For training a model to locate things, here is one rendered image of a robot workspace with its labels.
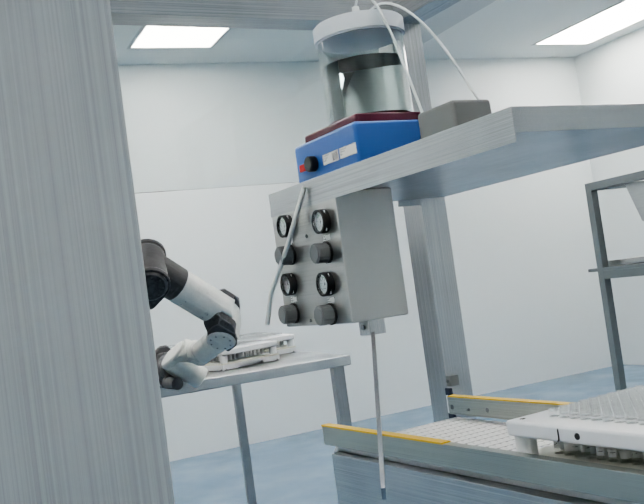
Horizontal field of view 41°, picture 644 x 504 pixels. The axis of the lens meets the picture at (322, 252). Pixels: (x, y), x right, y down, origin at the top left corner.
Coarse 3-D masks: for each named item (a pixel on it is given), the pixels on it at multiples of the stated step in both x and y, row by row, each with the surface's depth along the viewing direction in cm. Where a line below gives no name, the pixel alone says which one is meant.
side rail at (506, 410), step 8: (448, 400) 161; (456, 400) 159; (464, 400) 157; (472, 400) 155; (480, 400) 153; (488, 400) 151; (456, 408) 159; (464, 408) 157; (472, 408) 155; (480, 408) 153; (488, 408) 151; (496, 408) 150; (504, 408) 148; (512, 408) 146; (520, 408) 144; (528, 408) 143; (536, 408) 141; (544, 408) 139; (480, 416) 154; (488, 416) 152; (496, 416) 150; (504, 416) 148; (512, 416) 146; (520, 416) 144
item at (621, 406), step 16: (592, 400) 110; (608, 400) 110; (624, 400) 107; (640, 400) 106; (560, 416) 107; (576, 416) 105; (592, 416) 102; (608, 416) 100; (624, 416) 99; (640, 416) 96; (560, 448) 108; (576, 448) 105; (592, 448) 103; (608, 448) 101; (640, 464) 97
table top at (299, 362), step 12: (288, 360) 309; (300, 360) 302; (312, 360) 295; (324, 360) 295; (336, 360) 296; (348, 360) 298; (216, 372) 300; (228, 372) 294; (240, 372) 287; (252, 372) 286; (264, 372) 287; (276, 372) 289; (288, 372) 290; (300, 372) 292; (204, 384) 280; (216, 384) 281; (228, 384) 283; (168, 396) 276
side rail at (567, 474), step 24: (336, 432) 144; (360, 432) 137; (408, 456) 126; (432, 456) 121; (456, 456) 116; (480, 456) 112; (504, 456) 108; (528, 456) 104; (528, 480) 104; (552, 480) 101; (576, 480) 97; (600, 480) 94; (624, 480) 91
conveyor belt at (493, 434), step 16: (400, 432) 152; (416, 432) 150; (432, 432) 148; (448, 432) 146; (464, 432) 144; (480, 432) 142; (496, 432) 140; (336, 448) 148; (496, 448) 128; (512, 448) 127; (416, 464) 127; (496, 480) 112; (512, 480) 109; (576, 496) 100; (592, 496) 98
